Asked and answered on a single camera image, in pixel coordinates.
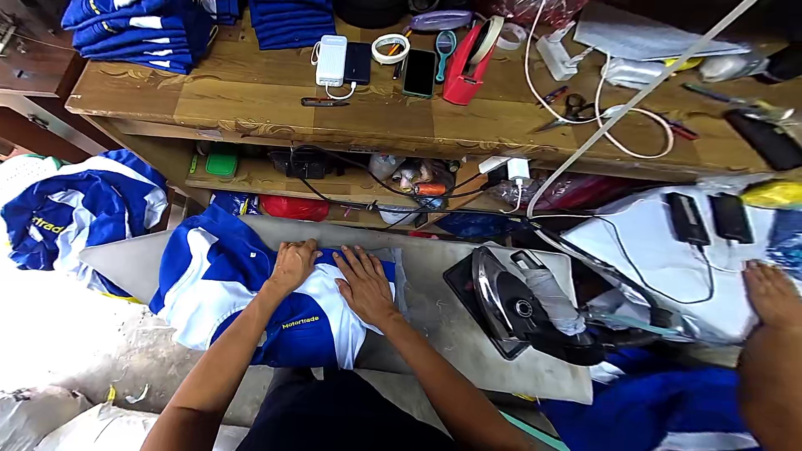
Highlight black and silver iron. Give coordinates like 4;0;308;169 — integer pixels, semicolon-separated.
471;246;606;367

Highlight black scissors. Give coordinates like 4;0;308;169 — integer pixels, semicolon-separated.
536;93;596;133

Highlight brown wooden cabinet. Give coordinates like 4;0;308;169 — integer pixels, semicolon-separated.
0;0;90;184

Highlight black power bank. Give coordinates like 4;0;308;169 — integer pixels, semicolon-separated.
709;192;755;245
663;192;711;247

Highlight blue plastic packet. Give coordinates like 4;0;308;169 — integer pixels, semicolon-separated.
765;208;802;281

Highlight white pole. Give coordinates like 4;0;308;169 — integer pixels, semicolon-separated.
526;0;758;220

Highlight short white charging cable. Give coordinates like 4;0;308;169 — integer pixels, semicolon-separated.
311;42;357;101

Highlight orange pencil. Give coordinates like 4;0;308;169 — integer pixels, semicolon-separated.
388;27;413;58

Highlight purple case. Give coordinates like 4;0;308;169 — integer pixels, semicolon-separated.
409;10;475;32

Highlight yellow plastic bag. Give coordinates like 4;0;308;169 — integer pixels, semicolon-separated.
741;180;802;210

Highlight translucent white tape roll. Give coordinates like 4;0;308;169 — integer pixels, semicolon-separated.
495;23;528;51

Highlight person's right hand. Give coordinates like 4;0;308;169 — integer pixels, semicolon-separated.
332;245;401;331

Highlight grey ironing board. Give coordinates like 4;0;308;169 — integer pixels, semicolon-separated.
79;215;594;405

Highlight wooden table with shelf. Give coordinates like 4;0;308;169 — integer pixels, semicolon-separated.
66;0;802;236

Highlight bright red plastic bag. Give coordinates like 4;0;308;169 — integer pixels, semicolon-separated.
259;193;330;222

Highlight long white cable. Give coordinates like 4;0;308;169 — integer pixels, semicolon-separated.
524;0;675;159

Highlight black smartphone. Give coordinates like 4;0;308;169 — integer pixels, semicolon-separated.
401;49;437;99

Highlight large white package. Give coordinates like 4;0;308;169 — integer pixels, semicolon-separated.
562;185;779;347

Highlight red and black pen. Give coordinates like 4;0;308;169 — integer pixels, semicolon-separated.
657;113;700;141

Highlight teal tube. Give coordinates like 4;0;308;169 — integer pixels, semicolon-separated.
583;311;684;340

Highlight black iron rest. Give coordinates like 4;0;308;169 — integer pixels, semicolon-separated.
443;251;531;362

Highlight white power bank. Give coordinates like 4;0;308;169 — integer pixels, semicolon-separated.
315;34;348;88

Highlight thin black charging cable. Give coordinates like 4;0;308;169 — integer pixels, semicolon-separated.
579;215;715;305

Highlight dark blue plastic bag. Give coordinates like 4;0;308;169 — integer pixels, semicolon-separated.
434;210;513;239

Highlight stack of folded blue clothes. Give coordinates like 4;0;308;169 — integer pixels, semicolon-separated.
61;0;218;75
200;0;241;26
249;0;338;51

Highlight grey sack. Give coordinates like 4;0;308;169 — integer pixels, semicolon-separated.
0;385;94;451

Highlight dark red plastic bag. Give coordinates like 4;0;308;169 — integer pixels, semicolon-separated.
490;175;654;211

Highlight clear plastic packet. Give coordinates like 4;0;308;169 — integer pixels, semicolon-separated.
603;57;669;89

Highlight person's right forearm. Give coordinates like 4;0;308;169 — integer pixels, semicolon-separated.
380;313;537;451

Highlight green plastic container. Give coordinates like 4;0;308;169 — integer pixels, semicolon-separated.
205;150;239;178

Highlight pile of blue white clothes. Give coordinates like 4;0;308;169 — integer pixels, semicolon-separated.
539;346;763;451
0;149;169;303

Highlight person's left hand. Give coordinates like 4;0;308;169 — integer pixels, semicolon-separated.
269;238;323;296

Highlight white power strip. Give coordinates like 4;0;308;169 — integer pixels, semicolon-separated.
536;21;581;82

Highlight white sack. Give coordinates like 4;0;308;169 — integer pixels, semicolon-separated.
33;403;249;451

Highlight grey cloth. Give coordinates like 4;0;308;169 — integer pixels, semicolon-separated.
573;3;752;62

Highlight black bag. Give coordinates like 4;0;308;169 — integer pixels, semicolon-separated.
269;146;333;180

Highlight pile of thread spools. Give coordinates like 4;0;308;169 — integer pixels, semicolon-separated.
391;158;461;195

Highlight white masking tape roll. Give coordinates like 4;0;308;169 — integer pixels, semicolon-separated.
371;33;412;65

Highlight dark blue power bank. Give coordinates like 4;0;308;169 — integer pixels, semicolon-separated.
344;42;372;86

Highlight person's left forearm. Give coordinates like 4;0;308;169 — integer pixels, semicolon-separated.
140;281;290;451

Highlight red tape dispenser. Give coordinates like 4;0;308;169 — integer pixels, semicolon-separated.
442;18;496;106

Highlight black rectangular case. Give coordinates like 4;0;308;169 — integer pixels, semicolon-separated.
723;108;802;172

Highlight black round object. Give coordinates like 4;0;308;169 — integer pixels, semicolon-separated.
333;0;410;30

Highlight blue and white shirt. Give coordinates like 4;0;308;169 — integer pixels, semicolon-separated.
149;203;398;370

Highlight cream tape roll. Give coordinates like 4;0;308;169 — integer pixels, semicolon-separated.
470;15;505;65

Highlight white plastic bag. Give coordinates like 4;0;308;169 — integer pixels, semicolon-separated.
698;51;769;84

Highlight person's body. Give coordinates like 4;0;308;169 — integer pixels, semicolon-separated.
236;367;466;451

